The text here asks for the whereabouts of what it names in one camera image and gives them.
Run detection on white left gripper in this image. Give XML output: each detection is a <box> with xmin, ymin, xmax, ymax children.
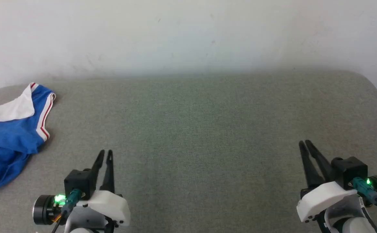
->
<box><xmin>32</xmin><ymin>150</ymin><xmax>131</xmax><ymax>233</ymax></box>

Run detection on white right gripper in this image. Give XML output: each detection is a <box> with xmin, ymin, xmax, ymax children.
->
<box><xmin>296</xmin><ymin>139</ymin><xmax>377</xmax><ymax>233</ymax></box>

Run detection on blue Lakers jersey white sleeves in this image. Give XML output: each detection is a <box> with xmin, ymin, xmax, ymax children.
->
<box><xmin>0</xmin><ymin>82</ymin><xmax>56</xmax><ymax>193</ymax></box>

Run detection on left camera cable teal plug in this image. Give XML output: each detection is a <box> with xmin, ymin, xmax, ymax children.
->
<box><xmin>50</xmin><ymin>189</ymin><xmax>83</xmax><ymax>233</ymax></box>

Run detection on camera cable teal plug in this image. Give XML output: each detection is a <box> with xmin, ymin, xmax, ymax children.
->
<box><xmin>50</xmin><ymin>189</ymin><xmax>83</xmax><ymax>233</ymax></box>
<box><xmin>351</xmin><ymin>177</ymin><xmax>377</xmax><ymax>216</ymax></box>

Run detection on right camera cable teal plug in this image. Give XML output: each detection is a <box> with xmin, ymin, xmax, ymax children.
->
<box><xmin>351</xmin><ymin>177</ymin><xmax>377</xmax><ymax>216</ymax></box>

